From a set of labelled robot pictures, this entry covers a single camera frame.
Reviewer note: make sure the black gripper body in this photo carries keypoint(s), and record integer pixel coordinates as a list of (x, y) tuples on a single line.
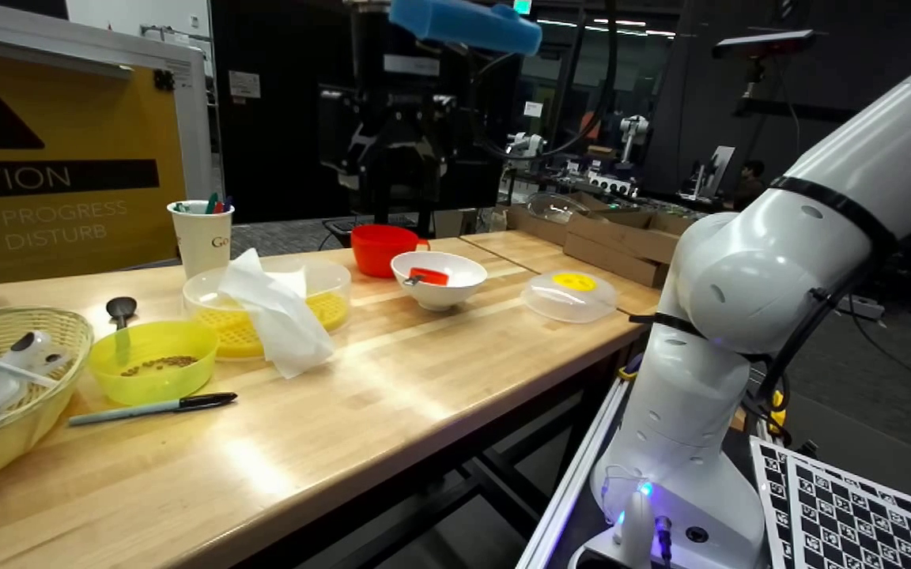
[(393, 157)]

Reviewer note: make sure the white napkin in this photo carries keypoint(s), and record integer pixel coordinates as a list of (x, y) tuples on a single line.
[(290, 332)]

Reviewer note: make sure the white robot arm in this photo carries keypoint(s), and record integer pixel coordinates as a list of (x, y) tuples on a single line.
[(742, 287)]

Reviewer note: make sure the red bowl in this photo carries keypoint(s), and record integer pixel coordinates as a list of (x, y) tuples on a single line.
[(377, 246)]

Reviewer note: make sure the white bowl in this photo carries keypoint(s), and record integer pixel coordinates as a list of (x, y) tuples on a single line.
[(467, 276)]

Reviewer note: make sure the white paper cup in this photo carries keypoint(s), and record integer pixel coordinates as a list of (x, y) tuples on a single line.
[(202, 231)]

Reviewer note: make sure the clear lid with yellow tray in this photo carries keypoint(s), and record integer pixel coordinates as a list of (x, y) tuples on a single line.
[(572, 294)]

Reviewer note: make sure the clear container with yellow grid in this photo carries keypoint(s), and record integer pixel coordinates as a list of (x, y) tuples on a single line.
[(324, 287)]

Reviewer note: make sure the metal spoon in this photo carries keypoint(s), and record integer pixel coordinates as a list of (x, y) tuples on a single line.
[(121, 315)]

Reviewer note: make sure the green plastic bowl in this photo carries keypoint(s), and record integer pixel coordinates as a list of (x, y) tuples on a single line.
[(152, 363)]

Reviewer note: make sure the yellow caution sign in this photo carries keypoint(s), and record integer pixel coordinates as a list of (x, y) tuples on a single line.
[(91, 166)]

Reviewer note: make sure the woven wicker basket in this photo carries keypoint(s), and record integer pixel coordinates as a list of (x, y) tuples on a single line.
[(43, 363)]

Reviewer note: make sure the checkered calibration board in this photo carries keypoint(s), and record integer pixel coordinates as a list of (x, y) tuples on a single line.
[(820, 515)]

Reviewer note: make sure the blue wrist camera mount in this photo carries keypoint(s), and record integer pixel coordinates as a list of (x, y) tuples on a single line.
[(467, 23)]

